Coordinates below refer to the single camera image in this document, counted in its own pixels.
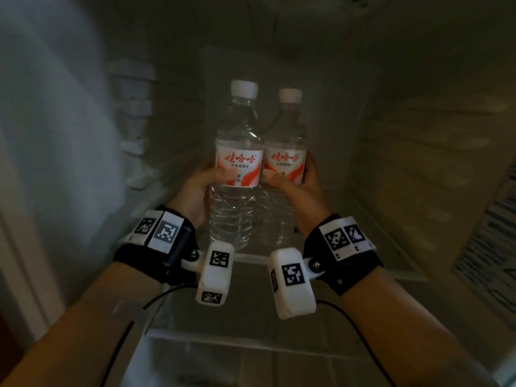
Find person's right hand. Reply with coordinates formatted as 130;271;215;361
264;151;334;238

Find person's left hand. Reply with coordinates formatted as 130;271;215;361
166;156;233;231

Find large clear water bottle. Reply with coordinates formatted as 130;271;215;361
209;80;265;252

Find small clear water bottle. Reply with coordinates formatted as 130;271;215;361
258;88;309;247

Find person's right forearm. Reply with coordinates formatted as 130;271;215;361
322;267;501;387

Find person's left forearm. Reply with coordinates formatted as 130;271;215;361
0;261;195;387

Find glass fridge shelf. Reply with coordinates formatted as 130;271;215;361
139;185;429;282

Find clear fridge drawer cover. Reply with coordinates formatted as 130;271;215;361
121;274;404;387

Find white printed fridge sticker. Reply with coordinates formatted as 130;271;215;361
451;163;516;332

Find black left wrist strap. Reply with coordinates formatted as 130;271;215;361
114;205;200;286

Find black wrist strap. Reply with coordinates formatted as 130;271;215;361
114;205;200;286
302;214;384;297

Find black right wrist strap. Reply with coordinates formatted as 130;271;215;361
302;214;384;297

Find white shelf rail supports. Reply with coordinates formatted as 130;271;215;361
108;59;163;191

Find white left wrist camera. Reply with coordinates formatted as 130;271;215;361
181;240;235;307

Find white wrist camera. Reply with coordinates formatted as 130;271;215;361
181;240;235;307
268;247;323;320

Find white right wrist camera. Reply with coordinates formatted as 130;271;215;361
268;247;323;320

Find black right camera cable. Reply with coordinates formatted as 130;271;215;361
315;299;399;387

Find black camera cable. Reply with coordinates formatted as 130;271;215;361
98;281;199;387
315;299;399;387

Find black left camera cable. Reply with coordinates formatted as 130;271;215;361
98;281;199;387

